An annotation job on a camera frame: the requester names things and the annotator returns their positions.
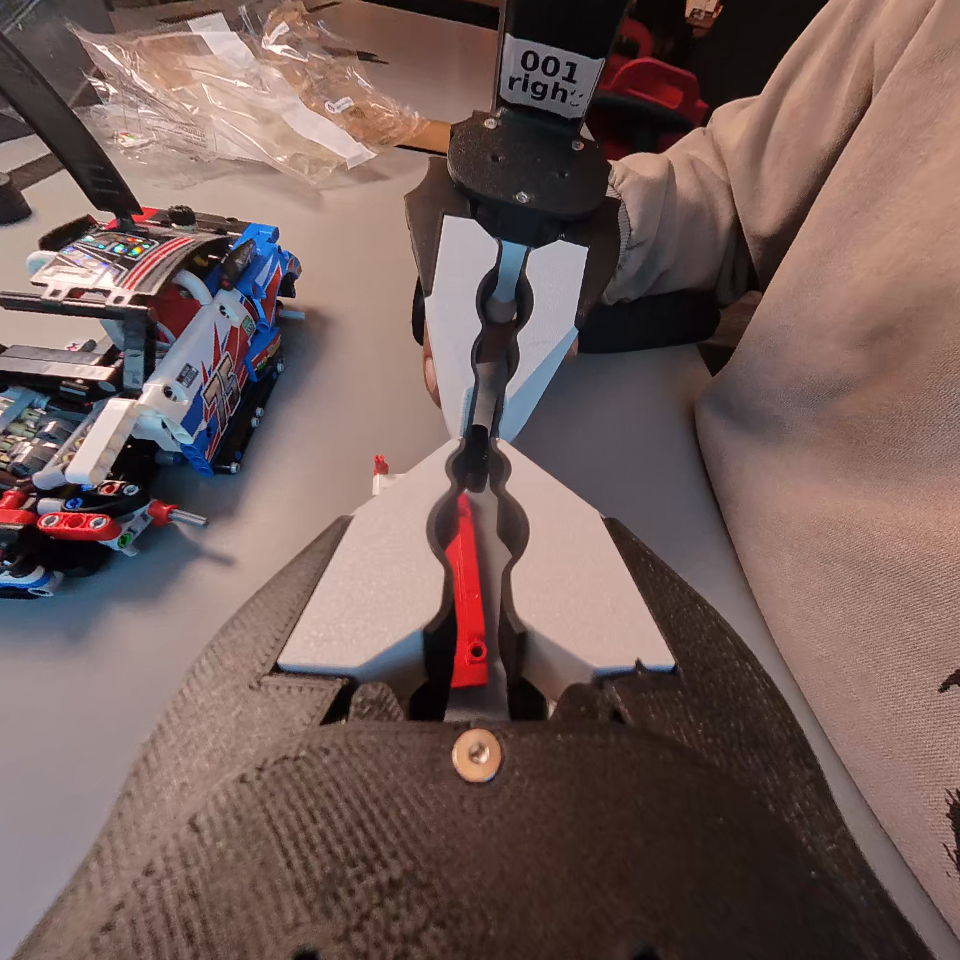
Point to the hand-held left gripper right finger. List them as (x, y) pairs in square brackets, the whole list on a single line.
[(592, 600)]

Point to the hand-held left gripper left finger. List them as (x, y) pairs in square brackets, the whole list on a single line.
[(360, 600)]

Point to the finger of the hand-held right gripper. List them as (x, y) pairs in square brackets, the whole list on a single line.
[(454, 300), (551, 300)]

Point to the white red lego assembly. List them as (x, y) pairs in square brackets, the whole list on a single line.
[(469, 585)]

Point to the person's right forearm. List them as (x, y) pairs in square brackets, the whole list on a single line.
[(750, 150)]

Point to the blue white lego race car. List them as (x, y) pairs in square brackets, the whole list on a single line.
[(135, 375)]

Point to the black lego tire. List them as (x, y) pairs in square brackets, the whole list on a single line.
[(13, 199)]

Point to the person's right hand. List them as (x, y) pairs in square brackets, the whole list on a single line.
[(431, 371)]

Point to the red office chair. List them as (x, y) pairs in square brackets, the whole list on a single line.
[(652, 97)]

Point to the pile of clear plastic bags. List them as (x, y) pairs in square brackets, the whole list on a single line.
[(247, 97)]

